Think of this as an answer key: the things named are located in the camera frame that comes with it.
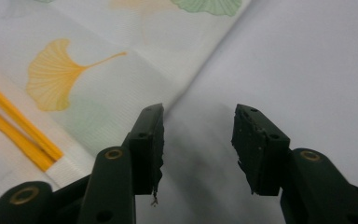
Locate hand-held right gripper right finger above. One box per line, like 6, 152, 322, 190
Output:
230, 104, 358, 224

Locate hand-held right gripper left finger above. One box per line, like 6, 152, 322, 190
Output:
76, 103, 165, 224

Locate white leaf-print cloth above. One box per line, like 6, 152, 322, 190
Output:
0, 0, 254, 216

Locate yellow chopstick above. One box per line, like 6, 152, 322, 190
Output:
0, 100, 56, 173
0, 74, 64, 162

